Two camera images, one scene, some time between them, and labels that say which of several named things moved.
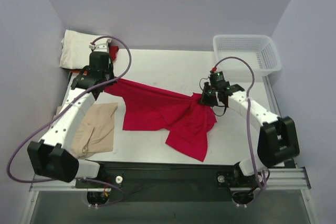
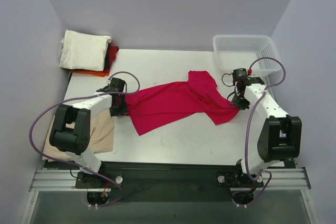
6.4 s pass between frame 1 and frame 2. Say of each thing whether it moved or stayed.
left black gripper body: moved
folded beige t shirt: stayed
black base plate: stayed
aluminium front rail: stayed
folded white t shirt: stayed
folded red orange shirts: stayed
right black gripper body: moved
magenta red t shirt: moved
